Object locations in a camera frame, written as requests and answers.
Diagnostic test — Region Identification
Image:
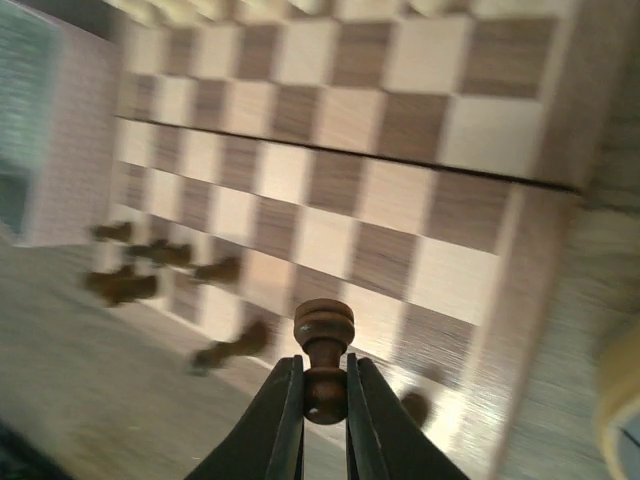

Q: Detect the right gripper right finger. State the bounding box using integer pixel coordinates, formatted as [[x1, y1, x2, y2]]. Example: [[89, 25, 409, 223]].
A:
[[346, 353, 466, 480]]

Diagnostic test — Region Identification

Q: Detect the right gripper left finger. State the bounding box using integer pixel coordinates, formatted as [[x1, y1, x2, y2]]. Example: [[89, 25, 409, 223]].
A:
[[186, 355, 304, 480]]

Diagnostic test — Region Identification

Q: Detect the dark wooden chess piece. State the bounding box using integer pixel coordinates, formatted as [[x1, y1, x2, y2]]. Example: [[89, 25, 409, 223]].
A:
[[400, 391, 432, 429], [294, 298, 355, 425], [188, 319, 271, 376], [153, 244, 193, 268], [90, 221, 133, 243], [192, 256, 241, 285], [82, 264, 159, 307]]

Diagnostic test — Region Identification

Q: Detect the wooden chess board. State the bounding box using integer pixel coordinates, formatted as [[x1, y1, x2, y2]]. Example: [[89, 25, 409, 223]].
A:
[[94, 0, 626, 480]]

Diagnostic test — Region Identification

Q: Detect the yellow rimmed metal tin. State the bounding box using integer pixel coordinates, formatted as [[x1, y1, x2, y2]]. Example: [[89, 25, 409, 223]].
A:
[[594, 284, 639, 479]]

